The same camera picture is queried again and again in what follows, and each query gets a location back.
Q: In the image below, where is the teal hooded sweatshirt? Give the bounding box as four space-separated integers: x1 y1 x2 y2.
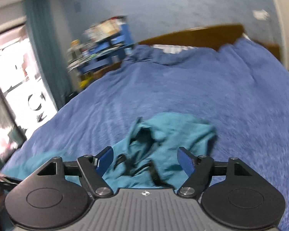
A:
2 112 217 190

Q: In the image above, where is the blue bed blanket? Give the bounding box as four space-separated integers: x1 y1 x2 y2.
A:
1 37 289 231

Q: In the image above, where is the bright window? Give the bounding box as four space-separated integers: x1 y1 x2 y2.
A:
0 24 57 162

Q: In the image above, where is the teal curtain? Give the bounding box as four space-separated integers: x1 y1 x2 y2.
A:
23 0 74 110

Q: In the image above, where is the striped pillow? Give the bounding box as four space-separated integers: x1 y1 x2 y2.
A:
153 44 195 54

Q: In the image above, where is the blue cluttered shelf unit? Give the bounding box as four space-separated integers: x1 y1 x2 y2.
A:
67 16 134 89

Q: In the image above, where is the white wall socket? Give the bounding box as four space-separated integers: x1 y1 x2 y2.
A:
253 9 270 21

